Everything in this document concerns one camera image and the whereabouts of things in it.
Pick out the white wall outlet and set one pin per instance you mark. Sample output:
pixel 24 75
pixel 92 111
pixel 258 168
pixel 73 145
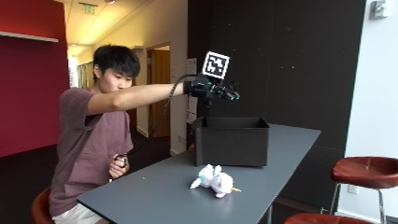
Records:
pixel 353 188

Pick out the black open box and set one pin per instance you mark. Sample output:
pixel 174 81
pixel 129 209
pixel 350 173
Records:
pixel 230 141

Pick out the red bar stool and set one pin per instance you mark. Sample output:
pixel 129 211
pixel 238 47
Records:
pixel 364 174
pixel 41 207
pixel 327 219

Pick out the wooden door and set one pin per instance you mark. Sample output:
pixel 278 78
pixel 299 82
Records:
pixel 159 93

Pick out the exit sign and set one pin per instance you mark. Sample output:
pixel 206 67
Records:
pixel 88 8

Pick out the white paper notice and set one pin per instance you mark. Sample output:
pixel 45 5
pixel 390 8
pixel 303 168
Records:
pixel 190 66

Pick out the small black handheld device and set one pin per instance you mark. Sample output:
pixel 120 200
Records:
pixel 121 160

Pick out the white unicorn soft toy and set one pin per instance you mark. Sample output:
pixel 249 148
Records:
pixel 215 181

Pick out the white marker cube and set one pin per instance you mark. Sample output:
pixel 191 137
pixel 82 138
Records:
pixel 215 64

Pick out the the person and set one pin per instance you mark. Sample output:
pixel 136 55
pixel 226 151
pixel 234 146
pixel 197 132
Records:
pixel 89 137

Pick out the wall-mounted grey device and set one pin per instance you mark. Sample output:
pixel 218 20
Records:
pixel 378 9

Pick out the white wall shelf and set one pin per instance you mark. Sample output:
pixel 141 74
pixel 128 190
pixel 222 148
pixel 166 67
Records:
pixel 28 36

